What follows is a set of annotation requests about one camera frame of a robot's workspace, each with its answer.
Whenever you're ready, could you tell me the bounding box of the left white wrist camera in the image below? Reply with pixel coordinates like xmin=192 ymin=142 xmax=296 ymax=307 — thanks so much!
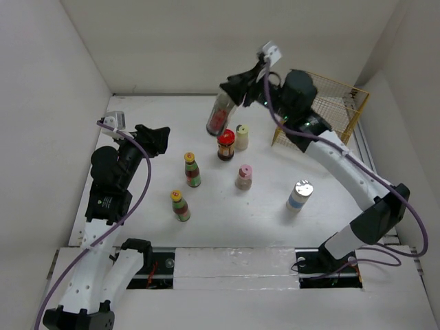
xmin=99 ymin=111 xmax=126 ymax=140

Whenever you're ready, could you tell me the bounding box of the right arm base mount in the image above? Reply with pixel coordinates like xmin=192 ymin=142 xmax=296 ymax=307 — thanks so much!
xmin=291 ymin=249 xmax=363 ymax=289

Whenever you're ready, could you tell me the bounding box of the red-lid sauce jar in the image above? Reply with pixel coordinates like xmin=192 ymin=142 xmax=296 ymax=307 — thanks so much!
xmin=217 ymin=129 xmax=235 ymax=161

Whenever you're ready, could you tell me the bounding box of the ketchup bottle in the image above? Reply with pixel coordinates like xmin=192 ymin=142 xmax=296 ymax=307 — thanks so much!
xmin=184 ymin=152 xmax=201 ymax=188
xmin=170 ymin=190 xmax=190 ymax=222

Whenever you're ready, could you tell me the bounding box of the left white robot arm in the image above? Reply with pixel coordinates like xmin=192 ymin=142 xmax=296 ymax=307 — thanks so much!
xmin=34 ymin=120 xmax=171 ymax=329

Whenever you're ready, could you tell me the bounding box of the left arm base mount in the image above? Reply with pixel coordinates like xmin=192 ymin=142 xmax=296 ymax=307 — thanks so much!
xmin=127 ymin=250 xmax=175 ymax=290

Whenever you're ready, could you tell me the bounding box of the white foam front board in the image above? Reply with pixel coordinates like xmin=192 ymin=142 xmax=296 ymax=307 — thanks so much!
xmin=112 ymin=264 xmax=437 ymax=329

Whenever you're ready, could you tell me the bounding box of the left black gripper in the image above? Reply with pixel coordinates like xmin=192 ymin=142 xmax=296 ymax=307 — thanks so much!
xmin=114 ymin=124 xmax=168 ymax=188

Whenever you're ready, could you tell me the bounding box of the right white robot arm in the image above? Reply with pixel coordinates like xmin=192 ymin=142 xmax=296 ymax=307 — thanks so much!
xmin=206 ymin=64 xmax=410 ymax=272

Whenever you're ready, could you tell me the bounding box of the tall red-label sauce bottle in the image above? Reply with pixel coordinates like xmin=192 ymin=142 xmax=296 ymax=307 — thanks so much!
xmin=206 ymin=91 xmax=237 ymax=137

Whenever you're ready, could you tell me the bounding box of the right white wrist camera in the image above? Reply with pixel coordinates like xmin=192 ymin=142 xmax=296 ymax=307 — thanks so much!
xmin=257 ymin=41 xmax=282 ymax=67

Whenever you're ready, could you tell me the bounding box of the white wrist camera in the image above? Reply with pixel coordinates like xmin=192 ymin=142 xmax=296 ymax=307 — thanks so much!
xmin=99 ymin=111 xmax=126 ymax=140
xmin=257 ymin=41 xmax=282 ymax=67

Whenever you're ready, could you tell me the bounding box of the pink-lid spice shaker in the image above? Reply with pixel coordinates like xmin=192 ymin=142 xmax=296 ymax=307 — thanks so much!
xmin=235 ymin=164 xmax=253 ymax=190

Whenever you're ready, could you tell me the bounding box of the silver-lid blue-label shaker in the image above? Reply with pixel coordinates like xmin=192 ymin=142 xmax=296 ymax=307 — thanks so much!
xmin=286 ymin=179 xmax=314 ymax=212

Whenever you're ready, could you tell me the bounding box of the yellow-lid white shaker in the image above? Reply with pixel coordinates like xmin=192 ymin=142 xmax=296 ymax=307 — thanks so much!
xmin=235 ymin=124 xmax=249 ymax=151

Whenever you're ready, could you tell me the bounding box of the yellow wire basket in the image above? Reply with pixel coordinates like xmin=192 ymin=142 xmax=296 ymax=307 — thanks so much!
xmin=271 ymin=70 xmax=371 ymax=171

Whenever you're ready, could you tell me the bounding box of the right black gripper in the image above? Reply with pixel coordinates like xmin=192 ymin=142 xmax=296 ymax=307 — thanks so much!
xmin=221 ymin=60 xmax=295 ymax=121

